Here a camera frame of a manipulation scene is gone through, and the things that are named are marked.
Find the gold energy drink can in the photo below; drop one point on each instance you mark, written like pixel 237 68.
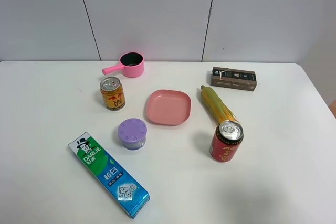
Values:
pixel 112 93

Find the pink square plate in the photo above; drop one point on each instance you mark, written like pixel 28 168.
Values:
pixel 168 107

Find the purple lidded round container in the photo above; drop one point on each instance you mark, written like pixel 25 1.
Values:
pixel 132 132

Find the pink toy saucepan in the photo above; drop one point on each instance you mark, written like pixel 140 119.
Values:
pixel 131 64

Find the toy corn cob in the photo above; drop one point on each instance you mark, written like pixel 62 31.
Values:
pixel 219 111

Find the brown rectangular box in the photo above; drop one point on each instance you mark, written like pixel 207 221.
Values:
pixel 233 79

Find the red soda can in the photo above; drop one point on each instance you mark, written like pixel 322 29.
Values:
pixel 226 141

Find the Darlie toothpaste box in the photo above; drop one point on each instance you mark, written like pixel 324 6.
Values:
pixel 129 194

